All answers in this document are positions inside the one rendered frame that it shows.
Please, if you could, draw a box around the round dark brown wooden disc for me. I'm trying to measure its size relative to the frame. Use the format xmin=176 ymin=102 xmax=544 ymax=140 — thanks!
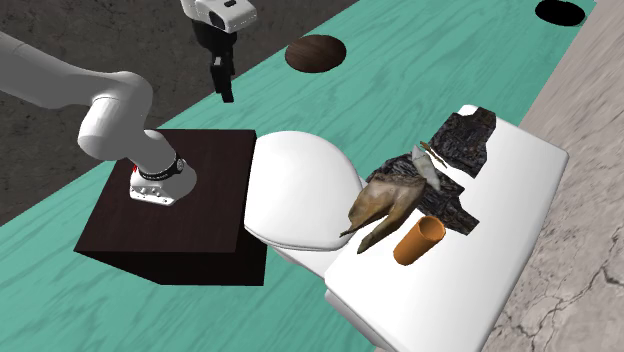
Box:
xmin=284 ymin=34 xmax=348 ymax=74

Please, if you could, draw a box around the dark brown robot stand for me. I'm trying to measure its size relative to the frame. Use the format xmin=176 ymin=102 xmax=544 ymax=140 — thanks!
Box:
xmin=73 ymin=128 xmax=268 ymax=287

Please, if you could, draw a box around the white toilet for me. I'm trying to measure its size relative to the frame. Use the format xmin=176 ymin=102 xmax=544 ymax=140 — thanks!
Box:
xmin=243 ymin=104 xmax=570 ymax=352

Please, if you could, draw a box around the pale grey pointed shard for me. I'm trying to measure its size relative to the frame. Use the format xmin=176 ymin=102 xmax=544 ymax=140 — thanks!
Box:
xmin=411 ymin=145 xmax=442 ymax=192

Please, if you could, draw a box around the dark mottled flat slab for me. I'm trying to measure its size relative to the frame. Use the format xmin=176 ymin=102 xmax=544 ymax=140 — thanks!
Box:
xmin=365 ymin=107 xmax=497 ymax=237

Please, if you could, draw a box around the tan brown crumpled figure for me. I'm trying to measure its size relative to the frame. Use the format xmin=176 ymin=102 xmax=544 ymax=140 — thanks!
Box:
xmin=339 ymin=172 xmax=428 ymax=255

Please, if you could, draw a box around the orange cylindrical cup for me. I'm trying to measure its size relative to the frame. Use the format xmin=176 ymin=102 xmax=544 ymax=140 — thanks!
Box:
xmin=393 ymin=215 xmax=447 ymax=267

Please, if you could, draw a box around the thin brown stick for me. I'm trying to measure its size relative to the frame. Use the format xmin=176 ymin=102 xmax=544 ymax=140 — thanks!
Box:
xmin=419 ymin=140 xmax=448 ymax=169

